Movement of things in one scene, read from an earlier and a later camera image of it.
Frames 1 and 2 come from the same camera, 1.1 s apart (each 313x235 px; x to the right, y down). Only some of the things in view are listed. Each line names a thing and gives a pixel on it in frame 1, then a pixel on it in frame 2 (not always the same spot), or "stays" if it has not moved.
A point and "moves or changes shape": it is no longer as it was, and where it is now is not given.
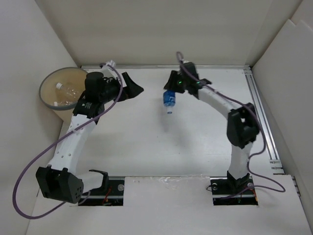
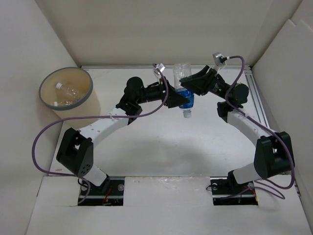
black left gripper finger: (132, 89) -> (175, 99)
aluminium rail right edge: (273, 153) stays
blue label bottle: (169, 100) moves or changes shape
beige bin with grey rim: (60, 89) stays
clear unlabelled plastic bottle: (70, 92) stays
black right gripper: (170, 84) -> (198, 82)
